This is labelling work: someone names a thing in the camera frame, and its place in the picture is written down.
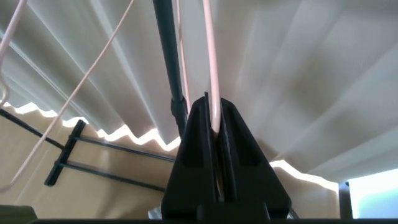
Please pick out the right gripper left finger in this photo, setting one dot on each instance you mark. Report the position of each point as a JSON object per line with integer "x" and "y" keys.
{"x": 192, "y": 174}

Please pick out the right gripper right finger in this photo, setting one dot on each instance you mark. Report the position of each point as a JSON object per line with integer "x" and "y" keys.
{"x": 248, "y": 180}

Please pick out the pink clothes hanger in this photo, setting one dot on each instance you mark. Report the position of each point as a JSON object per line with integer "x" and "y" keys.
{"x": 213, "y": 62}
{"x": 11, "y": 29}

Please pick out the black clothes rack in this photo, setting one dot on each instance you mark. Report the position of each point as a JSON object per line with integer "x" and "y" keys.
{"x": 169, "y": 46}

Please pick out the beige curtain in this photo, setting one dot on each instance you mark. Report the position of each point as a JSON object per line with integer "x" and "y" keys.
{"x": 295, "y": 77}

